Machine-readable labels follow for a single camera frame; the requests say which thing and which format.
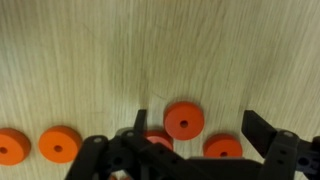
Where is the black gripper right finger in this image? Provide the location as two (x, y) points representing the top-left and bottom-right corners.
(241, 109), (320, 180)

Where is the orange ring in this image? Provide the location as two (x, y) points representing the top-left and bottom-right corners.
(38, 125), (83, 164)
(202, 133), (244, 158)
(143, 129), (174, 152)
(0, 127), (32, 167)
(163, 101), (206, 141)

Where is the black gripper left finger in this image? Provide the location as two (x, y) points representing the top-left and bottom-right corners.
(64, 109), (214, 180)

